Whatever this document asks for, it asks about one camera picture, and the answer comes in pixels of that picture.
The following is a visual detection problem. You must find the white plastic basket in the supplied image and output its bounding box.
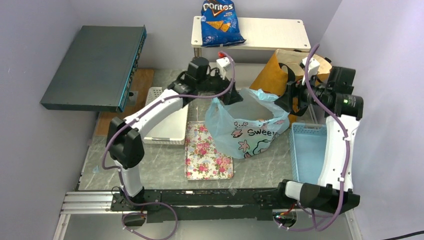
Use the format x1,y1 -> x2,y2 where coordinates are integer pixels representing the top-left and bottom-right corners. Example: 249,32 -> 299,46
137,87 -> 188,145

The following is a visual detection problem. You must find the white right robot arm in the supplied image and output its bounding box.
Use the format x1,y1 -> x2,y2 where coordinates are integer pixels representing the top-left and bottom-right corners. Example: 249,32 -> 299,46
274,66 -> 364,214

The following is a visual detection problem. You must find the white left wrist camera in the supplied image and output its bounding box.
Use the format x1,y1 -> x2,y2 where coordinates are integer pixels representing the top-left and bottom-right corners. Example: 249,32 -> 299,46
215,56 -> 232,75

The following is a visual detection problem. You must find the floral pattern tray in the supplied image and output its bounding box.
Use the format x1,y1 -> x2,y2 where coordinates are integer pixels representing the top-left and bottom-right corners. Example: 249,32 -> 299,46
184,121 -> 234,181

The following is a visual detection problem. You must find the light blue plastic basket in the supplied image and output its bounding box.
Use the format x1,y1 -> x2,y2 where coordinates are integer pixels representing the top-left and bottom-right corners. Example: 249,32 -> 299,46
288,122 -> 327,185

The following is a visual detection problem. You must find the wooden board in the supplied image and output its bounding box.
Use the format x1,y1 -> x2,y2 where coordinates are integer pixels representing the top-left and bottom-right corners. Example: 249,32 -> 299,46
93,68 -> 155,137

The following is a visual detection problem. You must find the white two-tier shelf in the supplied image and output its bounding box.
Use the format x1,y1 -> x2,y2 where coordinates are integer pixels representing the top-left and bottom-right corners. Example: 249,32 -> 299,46
191,15 -> 312,93

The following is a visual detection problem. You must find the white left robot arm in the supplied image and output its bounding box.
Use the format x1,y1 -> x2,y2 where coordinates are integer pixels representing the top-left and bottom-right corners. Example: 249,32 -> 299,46
105,54 -> 243,210

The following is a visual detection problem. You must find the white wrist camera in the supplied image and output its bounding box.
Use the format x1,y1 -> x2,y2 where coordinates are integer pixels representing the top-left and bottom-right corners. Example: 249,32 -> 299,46
215,56 -> 232,75
299,57 -> 321,80

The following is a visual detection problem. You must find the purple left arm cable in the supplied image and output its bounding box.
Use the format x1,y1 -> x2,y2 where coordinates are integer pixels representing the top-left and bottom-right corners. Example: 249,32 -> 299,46
100,51 -> 237,240

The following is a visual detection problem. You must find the blue Doritos chip bag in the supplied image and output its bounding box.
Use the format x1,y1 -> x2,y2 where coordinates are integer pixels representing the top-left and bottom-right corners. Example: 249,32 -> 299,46
200,0 -> 246,48

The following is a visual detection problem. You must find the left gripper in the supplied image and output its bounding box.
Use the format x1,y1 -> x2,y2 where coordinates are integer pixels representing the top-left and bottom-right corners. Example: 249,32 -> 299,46
196,67 -> 242,105

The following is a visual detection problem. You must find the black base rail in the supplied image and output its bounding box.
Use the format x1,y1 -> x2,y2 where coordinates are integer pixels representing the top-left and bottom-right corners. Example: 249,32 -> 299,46
110,188 -> 295,223

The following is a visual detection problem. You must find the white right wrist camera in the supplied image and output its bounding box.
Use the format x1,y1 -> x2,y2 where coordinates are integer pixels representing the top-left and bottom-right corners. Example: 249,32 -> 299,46
299,57 -> 321,80

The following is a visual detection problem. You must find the dark grey flat box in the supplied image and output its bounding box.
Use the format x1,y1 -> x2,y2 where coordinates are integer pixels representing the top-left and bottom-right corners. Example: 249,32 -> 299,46
40,25 -> 147,113

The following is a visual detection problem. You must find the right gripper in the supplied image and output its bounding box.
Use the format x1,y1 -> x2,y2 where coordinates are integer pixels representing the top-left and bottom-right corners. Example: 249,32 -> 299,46
274,71 -> 332,112

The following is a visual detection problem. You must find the light blue cartoon plastic bag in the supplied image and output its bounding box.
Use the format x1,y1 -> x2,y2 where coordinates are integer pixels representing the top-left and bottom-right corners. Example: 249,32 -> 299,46
204,88 -> 290,159

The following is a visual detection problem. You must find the brown Trader Joe's tote bag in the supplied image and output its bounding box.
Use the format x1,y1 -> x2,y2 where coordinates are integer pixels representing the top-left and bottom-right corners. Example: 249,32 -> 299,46
249,48 -> 333,126

